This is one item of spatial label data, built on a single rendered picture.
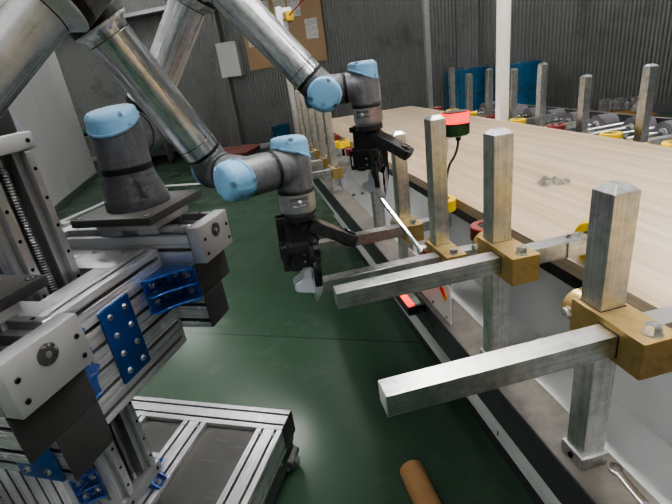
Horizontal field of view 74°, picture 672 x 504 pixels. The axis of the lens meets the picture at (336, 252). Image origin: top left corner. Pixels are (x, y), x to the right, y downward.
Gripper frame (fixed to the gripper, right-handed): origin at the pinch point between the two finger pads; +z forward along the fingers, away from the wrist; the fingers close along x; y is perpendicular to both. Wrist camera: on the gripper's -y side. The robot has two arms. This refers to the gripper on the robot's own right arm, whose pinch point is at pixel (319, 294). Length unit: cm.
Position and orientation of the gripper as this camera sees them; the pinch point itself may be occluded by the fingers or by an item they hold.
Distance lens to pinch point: 100.4
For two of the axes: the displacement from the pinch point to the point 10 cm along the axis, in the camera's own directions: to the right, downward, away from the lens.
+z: 1.0, 9.2, 3.8
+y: -9.7, 1.8, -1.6
